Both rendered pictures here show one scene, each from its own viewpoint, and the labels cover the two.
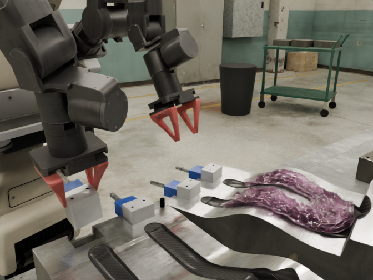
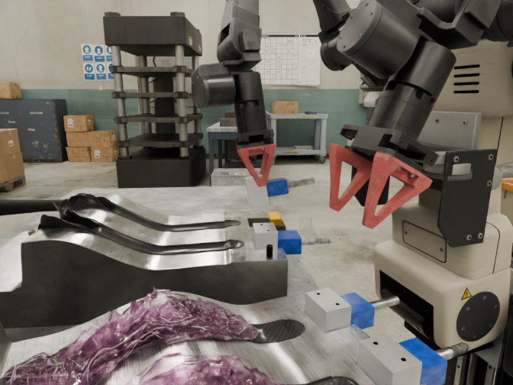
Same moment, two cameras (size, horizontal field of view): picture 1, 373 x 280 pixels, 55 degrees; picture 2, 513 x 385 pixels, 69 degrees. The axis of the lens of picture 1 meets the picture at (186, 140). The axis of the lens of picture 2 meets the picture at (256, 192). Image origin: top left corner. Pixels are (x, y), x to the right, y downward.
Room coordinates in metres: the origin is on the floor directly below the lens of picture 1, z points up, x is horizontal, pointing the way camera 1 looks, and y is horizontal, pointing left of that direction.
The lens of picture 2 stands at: (0.90, -0.40, 1.12)
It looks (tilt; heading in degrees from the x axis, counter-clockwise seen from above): 14 degrees down; 124
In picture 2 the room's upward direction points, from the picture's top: straight up
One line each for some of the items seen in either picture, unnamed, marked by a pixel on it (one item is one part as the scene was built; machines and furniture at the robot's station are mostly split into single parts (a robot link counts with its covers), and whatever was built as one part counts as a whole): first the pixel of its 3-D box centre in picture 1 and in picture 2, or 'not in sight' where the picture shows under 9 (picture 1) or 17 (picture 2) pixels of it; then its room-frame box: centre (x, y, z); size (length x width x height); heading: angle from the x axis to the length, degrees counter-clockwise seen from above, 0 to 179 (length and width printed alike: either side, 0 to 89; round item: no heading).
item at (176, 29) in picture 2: not in sight; (165, 105); (-3.05, 3.29, 1.03); 1.54 x 0.94 x 2.06; 123
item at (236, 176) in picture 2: not in sight; (240, 178); (-1.45, 2.82, 0.28); 0.61 x 0.41 x 0.15; 33
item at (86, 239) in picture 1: (85, 245); (259, 231); (0.53, 0.18, 0.87); 0.05 x 0.05 x 0.04; 39
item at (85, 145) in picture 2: not in sight; (91, 138); (-5.44, 3.69, 0.42); 0.86 x 0.33 x 0.83; 33
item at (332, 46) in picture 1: (302, 71); not in sight; (4.80, -1.55, 0.50); 0.98 x 0.55 x 1.01; 58
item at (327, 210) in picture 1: (290, 193); (150, 362); (0.67, -0.22, 0.90); 0.26 x 0.18 x 0.08; 57
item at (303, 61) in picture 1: (301, 61); not in sight; (8.30, -2.66, 0.20); 0.63 x 0.44 x 0.40; 123
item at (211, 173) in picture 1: (196, 173); (422, 361); (0.86, -0.03, 0.86); 0.13 x 0.05 x 0.05; 57
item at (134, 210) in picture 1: (126, 206); (292, 241); (0.63, 0.12, 0.89); 0.13 x 0.05 x 0.05; 39
